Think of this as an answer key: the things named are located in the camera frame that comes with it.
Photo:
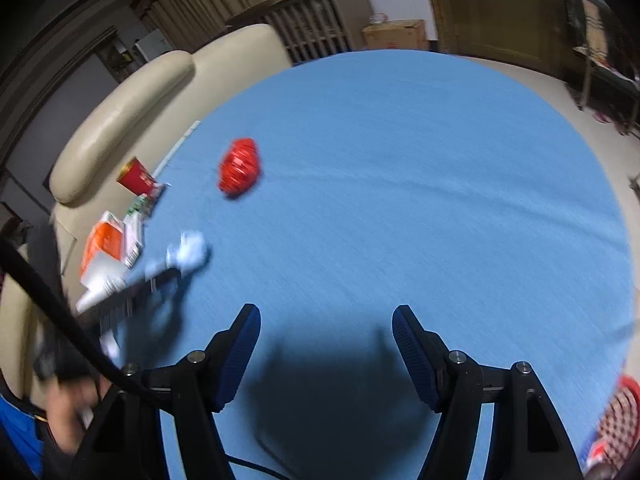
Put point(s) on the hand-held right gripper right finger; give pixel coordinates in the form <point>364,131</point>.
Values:
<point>415,355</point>

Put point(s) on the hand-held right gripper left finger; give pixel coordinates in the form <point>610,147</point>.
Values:
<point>240,355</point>

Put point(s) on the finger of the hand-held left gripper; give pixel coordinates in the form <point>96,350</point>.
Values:
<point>125,307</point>
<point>160,277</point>

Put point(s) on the light blue wad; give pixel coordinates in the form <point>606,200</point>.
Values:
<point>189,252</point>

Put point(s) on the red foil bag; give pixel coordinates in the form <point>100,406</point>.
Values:
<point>239,167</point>

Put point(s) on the red plastic mesh basket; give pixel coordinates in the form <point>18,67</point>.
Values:
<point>620,425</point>

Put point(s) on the person's left hand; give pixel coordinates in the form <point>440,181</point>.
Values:
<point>67,405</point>

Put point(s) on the small white pink-label box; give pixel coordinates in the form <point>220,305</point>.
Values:
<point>132,237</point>

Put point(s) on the orange and white box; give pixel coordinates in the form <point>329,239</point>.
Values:
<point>102,245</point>

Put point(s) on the green snack packet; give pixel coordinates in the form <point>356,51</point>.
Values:
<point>140,205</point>

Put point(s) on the dark snack packet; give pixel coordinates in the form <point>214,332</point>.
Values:
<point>157,192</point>

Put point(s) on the person's blue shirt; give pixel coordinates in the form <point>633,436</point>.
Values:
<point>17,435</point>

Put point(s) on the red paper cup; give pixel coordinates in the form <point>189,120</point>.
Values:
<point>136,177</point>

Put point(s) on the blue tablecloth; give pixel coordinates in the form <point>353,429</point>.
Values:
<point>400,210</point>

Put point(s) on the beige leather sofa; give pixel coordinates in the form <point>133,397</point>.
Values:
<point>130,100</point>

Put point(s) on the white cabinet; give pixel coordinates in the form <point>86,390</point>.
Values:
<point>150,46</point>

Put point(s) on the brown curtain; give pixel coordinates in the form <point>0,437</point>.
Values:
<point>200,0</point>

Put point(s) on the wooden slatted cabinet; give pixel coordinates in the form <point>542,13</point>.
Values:
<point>315,20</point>

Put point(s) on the brown cardboard box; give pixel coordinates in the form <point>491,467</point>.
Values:
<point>395,35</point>

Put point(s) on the dark wooden chair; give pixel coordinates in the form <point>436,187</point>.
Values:
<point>595,60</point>

